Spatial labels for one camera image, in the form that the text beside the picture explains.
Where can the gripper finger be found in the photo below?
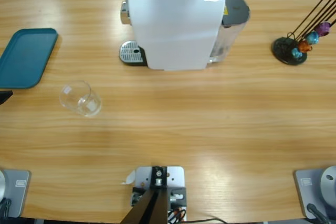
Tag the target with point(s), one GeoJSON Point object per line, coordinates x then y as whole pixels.
{"type": "Point", "coordinates": [5, 95]}

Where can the clear drinking glass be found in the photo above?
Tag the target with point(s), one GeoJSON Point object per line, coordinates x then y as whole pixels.
{"type": "Point", "coordinates": [78, 100]}

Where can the white capsule coffee machine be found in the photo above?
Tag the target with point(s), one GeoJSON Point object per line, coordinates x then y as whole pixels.
{"type": "Point", "coordinates": [173, 30]}

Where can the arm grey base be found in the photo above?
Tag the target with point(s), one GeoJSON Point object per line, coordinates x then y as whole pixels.
{"type": "Point", "coordinates": [18, 195]}
{"type": "Point", "coordinates": [307, 192]}

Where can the blue coffee capsule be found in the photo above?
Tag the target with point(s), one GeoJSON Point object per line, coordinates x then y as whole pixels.
{"type": "Point", "coordinates": [296, 53]}

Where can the orange coffee capsule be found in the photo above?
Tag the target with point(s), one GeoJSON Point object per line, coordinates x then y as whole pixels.
{"type": "Point", "coordinates": [304, 46]}

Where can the teal coffee capsule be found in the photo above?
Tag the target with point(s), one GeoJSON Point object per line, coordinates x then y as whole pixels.
{"type": "Point", "coordinates": [312, 37]}

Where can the purple coffee capsule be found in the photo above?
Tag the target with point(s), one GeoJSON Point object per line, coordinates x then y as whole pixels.
{"type": "Point", "coordinates": [322, 28]}

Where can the teal plastic tray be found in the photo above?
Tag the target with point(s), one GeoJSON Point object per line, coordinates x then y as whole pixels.
{"type": "Point", "coordinates": [23, 58]}

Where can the white tape tag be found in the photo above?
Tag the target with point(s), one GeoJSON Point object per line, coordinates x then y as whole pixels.
{"type": "Point", "coordinates": [130, 178]}

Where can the clear water tank dark lid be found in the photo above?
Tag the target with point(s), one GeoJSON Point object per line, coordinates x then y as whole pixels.
{"type": "Point", "coordinates": [235, 9]}

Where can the black capsule holder with rods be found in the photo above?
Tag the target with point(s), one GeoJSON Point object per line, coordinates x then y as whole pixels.
{"type": "Point", "coordinates": [282, 48]}

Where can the white block with dark post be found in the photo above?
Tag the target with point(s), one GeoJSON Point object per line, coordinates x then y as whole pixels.
{"type": "Point", "coordinates": [174, 176]}

